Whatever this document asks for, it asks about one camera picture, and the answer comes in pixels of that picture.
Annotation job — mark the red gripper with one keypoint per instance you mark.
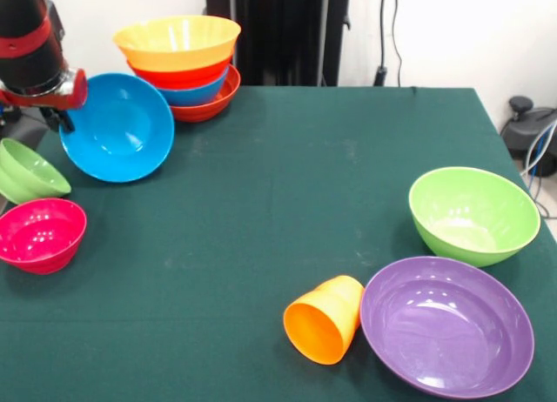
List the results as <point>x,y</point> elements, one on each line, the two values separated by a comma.
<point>52,102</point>

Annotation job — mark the blue plastic bowl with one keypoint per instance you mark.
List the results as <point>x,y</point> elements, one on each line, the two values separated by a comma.
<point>191,96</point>
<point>117,132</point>

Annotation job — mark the pink plastic bowl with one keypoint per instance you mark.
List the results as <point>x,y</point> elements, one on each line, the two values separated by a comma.
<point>39,245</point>

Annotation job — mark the red-orange plastic bowl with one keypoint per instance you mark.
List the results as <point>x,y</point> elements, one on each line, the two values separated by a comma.
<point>200,112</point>
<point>183,78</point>

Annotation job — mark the large orange plastic bowl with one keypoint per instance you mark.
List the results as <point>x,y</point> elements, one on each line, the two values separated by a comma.
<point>174,36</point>

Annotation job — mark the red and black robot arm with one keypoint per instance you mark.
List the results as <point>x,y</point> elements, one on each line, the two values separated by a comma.
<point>26,36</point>

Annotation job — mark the black wheeled base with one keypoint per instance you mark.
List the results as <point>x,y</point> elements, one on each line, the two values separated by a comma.
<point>26,130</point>
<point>522,132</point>

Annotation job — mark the small green plastic bowl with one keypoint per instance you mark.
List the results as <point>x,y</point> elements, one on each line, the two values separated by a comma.
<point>26,176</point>

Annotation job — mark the dark green tablecloth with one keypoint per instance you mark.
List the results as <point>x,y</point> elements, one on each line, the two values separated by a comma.
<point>261,180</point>

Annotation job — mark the orange plastic cup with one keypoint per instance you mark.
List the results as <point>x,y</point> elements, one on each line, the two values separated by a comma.
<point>322,328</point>

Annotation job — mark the large green plastic bowl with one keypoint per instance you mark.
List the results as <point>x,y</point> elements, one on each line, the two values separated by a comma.
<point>474,219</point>

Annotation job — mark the purple plastic bowl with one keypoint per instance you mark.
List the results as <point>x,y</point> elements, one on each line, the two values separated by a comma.
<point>446,328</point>

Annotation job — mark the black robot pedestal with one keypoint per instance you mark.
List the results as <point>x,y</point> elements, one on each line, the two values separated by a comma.
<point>278,28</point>

